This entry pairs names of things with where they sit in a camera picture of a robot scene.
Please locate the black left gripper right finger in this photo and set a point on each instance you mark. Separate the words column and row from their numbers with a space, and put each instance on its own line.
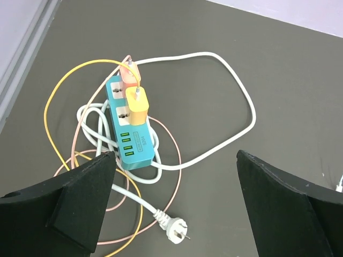
column 289, row 216

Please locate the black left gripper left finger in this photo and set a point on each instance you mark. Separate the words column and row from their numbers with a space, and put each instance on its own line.
column 61, row 216

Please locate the teal power strip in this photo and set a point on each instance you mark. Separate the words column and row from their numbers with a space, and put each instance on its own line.
column 134, row 143

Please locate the yellow USB charger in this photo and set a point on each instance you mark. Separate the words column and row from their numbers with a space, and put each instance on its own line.
column 138, row 109

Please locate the pink USB charger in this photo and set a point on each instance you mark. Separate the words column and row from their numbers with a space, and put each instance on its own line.
column 127, row 76

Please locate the white wall plug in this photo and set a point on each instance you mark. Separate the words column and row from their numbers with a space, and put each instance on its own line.
column 176, row 228

